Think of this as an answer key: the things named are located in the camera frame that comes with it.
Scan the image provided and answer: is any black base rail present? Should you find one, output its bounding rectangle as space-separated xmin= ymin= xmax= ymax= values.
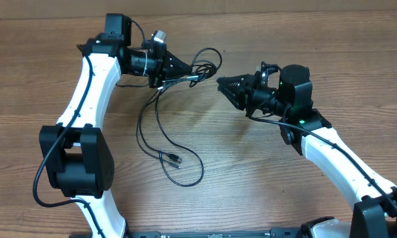
xmin=69 ymin=216 xmax=354 ymax=238

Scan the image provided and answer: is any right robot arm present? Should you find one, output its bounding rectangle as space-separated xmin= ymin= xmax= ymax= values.
xmin=217 ymin=62 xmax=397 ymax=237

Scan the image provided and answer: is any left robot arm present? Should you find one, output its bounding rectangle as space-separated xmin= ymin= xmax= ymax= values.
xmin=32 ymin=13 xmax=192 ymax=237

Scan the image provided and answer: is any black USB cable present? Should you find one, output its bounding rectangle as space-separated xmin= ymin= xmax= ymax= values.
xmin=135 ymin=47 xmax=223 ymax=188

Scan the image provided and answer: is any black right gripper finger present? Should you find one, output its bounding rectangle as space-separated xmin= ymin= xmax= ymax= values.
xmin=217 ymin=86 xmax=246 ymax=110
xmin=217 ymin=74 xmax=254 ymax=89

